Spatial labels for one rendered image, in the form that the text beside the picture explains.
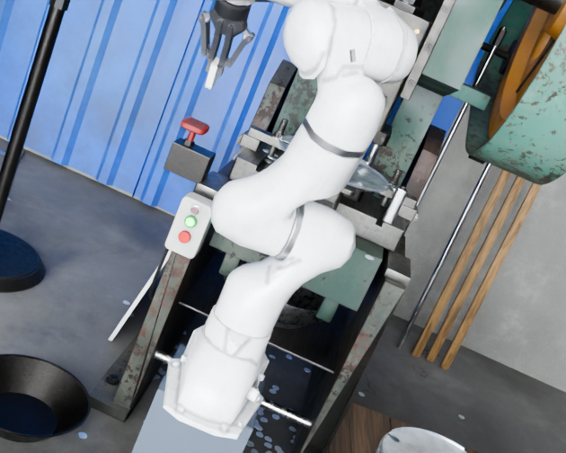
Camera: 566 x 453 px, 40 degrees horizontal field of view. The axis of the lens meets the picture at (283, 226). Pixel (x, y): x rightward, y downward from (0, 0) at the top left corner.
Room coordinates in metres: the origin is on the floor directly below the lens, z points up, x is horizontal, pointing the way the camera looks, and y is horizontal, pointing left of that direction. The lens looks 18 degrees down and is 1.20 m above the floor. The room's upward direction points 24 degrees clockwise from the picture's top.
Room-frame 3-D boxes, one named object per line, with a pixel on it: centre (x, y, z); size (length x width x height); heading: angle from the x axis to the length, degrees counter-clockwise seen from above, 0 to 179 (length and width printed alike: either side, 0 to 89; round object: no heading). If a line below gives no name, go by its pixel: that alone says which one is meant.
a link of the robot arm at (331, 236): (1.28, -0.04, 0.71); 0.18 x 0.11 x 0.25; 106
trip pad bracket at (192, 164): (1.77, 0.26, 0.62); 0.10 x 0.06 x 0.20; 89
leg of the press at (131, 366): (2.14, 0.21, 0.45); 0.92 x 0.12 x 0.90; 179
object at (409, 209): (1.99, -0.22, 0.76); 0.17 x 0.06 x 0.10; 89
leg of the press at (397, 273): (2.13, -0.33, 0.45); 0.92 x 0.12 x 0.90; 179
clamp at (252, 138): (2.00, 0.11, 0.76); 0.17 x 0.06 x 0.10; 89
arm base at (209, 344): (1.23, 0.00, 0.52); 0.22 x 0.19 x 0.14; 2
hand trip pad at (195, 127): (1.77, 0.28, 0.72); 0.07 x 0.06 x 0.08; 179
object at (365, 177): (1.86, -0.05, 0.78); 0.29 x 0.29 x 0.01
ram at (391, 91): (1.95, -0.05, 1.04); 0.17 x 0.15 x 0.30; 179
